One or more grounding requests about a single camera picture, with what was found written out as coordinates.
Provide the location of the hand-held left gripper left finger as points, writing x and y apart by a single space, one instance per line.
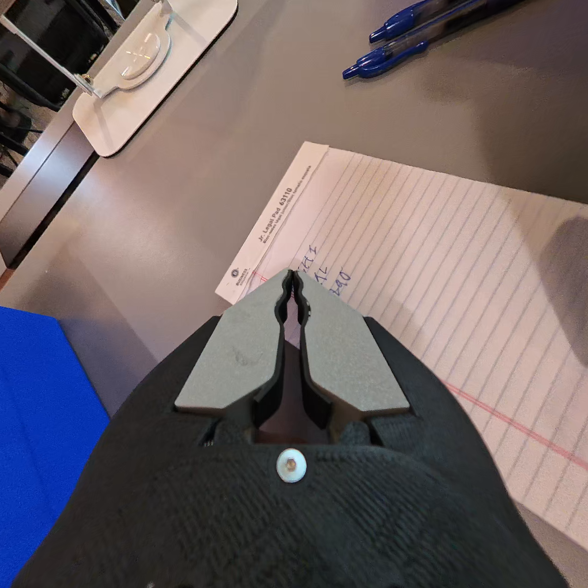
234 363

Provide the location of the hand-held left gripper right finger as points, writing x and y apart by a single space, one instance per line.
353 363

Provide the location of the white lined legal pad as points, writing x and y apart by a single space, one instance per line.
436 275

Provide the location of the blue retractable pen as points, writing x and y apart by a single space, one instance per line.
399 20
390 57

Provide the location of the large blue plastic bin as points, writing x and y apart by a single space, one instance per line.
41 436

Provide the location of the silver monitor stand foot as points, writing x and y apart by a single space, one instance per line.
138 55

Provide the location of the black monitor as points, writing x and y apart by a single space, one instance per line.
55 36

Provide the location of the white monitor base plate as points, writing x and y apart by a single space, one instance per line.
193 41

